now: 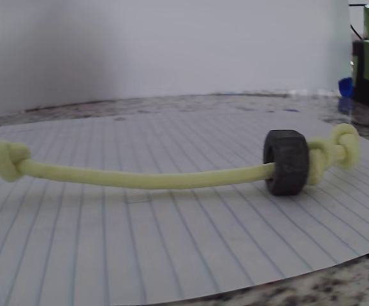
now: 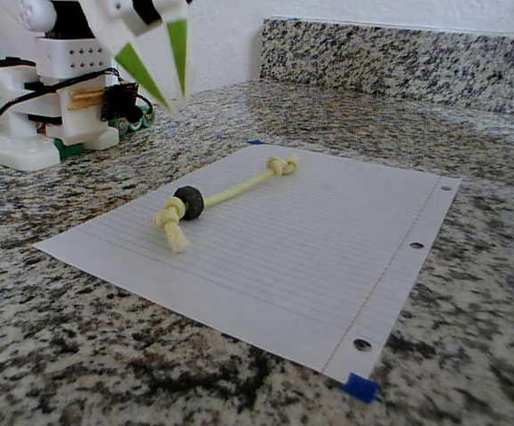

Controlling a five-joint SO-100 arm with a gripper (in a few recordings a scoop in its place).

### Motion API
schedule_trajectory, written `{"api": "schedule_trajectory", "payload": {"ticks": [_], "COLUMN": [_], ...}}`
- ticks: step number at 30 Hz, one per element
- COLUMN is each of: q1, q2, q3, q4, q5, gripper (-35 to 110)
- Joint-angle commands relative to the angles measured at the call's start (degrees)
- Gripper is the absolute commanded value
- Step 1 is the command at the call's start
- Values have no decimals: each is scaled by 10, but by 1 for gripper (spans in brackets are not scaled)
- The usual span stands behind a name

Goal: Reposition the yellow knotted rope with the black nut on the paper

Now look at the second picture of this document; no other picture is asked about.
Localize yellow knotted rope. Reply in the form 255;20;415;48
152;153;301;255

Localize black hex nut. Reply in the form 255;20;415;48
172;185;206;221

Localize servo controller circuit board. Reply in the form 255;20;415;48
99;81;156;134

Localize wooden stick shims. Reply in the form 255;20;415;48
70;87;106;112

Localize lined paper sheet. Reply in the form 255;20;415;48
33;144;463;385

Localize granite backsplash ledge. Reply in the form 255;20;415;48
258;16;514;119

